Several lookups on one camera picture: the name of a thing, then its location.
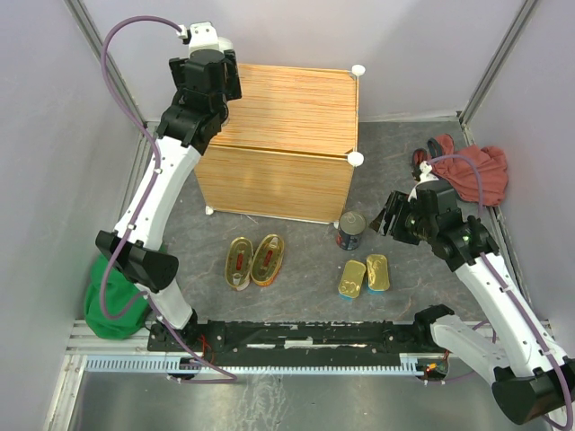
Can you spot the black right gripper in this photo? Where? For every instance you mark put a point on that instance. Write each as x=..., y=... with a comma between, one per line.
x=395, y=204

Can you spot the red oval tin right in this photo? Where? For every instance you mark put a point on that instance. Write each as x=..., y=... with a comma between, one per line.
x=267, y=260

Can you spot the gold rectangular tin left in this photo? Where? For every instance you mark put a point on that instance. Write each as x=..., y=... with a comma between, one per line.
x=352, y=279

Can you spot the red oval tin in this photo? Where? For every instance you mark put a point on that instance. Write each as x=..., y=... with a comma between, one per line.
x=238, y=263
x=267, y=260

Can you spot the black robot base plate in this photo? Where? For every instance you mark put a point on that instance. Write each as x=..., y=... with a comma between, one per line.
x=307, y=344

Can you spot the wooden cube cabinet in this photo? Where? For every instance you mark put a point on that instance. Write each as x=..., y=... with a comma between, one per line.
x=285, y=149

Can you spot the gold rectangular tin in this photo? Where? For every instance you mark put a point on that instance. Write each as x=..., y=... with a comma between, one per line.
x=352, y=279
x=378, y=279

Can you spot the red cloth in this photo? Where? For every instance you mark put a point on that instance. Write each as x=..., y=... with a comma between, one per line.
x=489, y=161

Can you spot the green cloth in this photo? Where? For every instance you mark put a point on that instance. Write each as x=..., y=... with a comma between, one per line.
x=120, y=294

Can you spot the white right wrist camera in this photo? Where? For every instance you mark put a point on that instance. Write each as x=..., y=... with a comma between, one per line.
x=424, y=173

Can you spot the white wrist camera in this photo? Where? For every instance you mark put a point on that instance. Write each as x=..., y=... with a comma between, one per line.
x=202, y=35
x=424, y=173

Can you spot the red oval tin left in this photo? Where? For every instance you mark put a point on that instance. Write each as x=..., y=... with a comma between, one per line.
x=238, y=263

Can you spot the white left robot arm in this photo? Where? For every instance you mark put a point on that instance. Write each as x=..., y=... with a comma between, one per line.
x=133, y=247

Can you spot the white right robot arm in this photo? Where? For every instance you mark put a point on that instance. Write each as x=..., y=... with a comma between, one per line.
x=530, y=374

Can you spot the gold rectangular tin right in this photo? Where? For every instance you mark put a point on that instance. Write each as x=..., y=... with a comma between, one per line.
x=378, y=279

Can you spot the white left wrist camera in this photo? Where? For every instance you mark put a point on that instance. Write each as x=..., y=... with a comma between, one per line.
x=202, y=35

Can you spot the dark blue round can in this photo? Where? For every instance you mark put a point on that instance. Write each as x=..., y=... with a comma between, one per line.
x=351, y=226

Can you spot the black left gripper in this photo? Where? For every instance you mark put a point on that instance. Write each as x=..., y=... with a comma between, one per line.
x=233, y=90

